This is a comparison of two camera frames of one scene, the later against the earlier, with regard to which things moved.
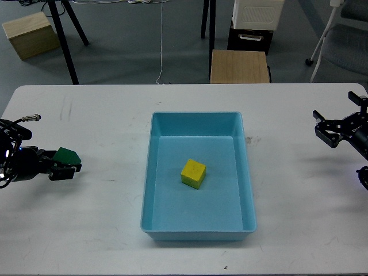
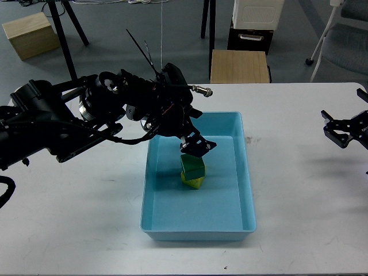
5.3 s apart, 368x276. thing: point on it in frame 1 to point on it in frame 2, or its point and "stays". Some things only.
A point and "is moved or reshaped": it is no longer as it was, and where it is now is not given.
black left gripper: [32, 161] to [162, 112]
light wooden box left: [31, 35] stays
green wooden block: [64, 155] is moved or reshaped
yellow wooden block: [193, 173] stays
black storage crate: [250, 40] stays
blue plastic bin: [223, 207] stays
